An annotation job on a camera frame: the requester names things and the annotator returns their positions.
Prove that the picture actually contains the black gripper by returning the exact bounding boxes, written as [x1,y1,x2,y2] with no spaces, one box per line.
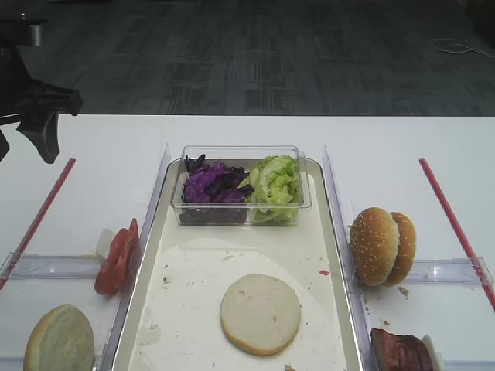
[1,42,83,164]

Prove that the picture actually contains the bun half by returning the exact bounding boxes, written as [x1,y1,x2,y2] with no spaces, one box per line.
[219,274,302,356]
[23,304,95,371]

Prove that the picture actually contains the rear tomato slice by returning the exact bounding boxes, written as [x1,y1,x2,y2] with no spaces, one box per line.
[114,218,138,289]

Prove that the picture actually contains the tomato slice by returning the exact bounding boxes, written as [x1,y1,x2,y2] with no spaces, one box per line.
[114,218,138,289]
[94,228,129,296]

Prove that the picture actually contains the front tomato slice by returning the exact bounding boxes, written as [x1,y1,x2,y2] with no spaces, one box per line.
[94,228,129,296]

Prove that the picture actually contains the green lettuce leaves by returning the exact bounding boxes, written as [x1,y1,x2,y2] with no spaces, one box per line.
[238,155,301,225]

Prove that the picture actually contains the sliced meat patties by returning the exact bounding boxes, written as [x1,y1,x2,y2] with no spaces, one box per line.
[370,328,434,371]

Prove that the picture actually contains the left red tape strip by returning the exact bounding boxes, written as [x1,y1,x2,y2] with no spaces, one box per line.
[0,158,76,289]

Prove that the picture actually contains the red tape strip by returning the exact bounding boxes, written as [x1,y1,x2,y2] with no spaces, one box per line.
[0,158,76,289]
[418,158,494,308]

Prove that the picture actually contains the white pusher block left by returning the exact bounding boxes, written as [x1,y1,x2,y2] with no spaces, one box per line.
[95,229,115,261]

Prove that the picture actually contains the white pusher block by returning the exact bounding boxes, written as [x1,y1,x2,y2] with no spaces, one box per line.
[422,335,446,371]
[95,229,115,261]

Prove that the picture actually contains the upper left acrylic holder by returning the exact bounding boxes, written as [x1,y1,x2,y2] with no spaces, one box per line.
[1,253,100,280]

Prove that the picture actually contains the acrylic holder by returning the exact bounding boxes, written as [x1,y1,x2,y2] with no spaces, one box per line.
[439,360,495,371]
[1,253,100,280]
[0,356,24,371]
[404,257,494,286]

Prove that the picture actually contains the purple cabbage shreds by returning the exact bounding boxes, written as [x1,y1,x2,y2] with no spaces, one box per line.
[179,154,254,225]

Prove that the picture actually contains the clear plastic salad container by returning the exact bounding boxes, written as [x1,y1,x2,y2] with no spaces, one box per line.
[170,145,312,226]

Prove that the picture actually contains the metal serving tray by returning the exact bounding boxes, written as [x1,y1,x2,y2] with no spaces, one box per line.
[113,160,361,370]

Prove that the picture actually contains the left long acrylic divider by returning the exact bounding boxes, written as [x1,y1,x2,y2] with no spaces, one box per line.
[94,147,170,370]

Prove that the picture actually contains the long acrylic divider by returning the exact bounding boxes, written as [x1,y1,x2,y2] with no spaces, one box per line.
[94,147,170,370]
[323,146,377,370]

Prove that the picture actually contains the lower left acrylic holder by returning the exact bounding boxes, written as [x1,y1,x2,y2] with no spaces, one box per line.
[0,356,24,371]

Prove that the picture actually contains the right long acrylic divider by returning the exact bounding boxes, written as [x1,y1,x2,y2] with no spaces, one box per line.
[323,146,377,370]

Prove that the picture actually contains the front sesame bun top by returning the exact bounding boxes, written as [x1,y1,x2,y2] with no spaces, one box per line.
[350,207,399,287]

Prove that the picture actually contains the sesame bun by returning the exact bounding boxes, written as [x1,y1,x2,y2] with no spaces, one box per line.
[350,207,399,287]
[383,212,416,287]

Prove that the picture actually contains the right red tape strip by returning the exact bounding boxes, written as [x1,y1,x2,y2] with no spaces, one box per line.
[418,158,494,308]

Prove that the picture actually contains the rear sesame bun top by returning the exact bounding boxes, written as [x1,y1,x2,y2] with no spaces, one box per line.
[383,212,416,287]

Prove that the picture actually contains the upper right acrylic holder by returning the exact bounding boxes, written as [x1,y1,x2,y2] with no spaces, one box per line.
[404,257,494,286]

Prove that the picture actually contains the white pusher block right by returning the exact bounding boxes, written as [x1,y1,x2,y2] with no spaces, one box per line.
[422,335,446,371]

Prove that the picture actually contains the lower right acrylic holder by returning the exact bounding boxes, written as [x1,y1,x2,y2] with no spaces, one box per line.
[439,360,495,371]

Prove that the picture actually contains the white cable on floor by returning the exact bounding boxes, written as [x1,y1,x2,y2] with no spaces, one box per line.
[432,38,495,60]

